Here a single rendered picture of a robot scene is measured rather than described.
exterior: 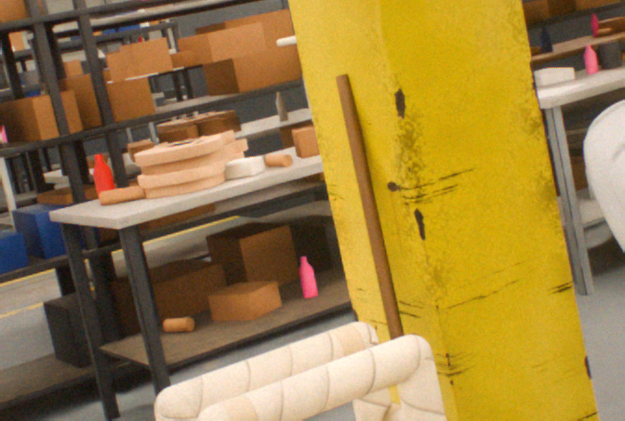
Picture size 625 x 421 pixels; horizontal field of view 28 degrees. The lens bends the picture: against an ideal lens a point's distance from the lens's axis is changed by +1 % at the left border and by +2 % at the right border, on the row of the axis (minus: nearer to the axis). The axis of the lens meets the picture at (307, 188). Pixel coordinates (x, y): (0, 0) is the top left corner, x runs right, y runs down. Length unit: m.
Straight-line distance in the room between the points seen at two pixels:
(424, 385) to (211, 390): 0.16
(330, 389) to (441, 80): 1.08
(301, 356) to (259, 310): 4.11
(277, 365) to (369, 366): 0.09
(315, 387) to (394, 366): 0.07
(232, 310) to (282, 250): 1.06
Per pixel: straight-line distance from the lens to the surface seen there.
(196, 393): 0.97
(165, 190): 4.84
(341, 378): 0.93
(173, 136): 6.85
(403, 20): 1.92
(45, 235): 5.63
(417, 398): 0.97
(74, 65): 11.02
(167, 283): 5.88
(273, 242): 6.13
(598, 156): 1.24
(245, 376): 0.99
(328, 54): 2.04
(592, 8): 7.19
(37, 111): 5.54
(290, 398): 0.91
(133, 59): 5.12
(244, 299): 5.09
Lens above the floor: 1.47
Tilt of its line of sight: 8 degrees down
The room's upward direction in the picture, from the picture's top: 12 degrees counter-clockwise
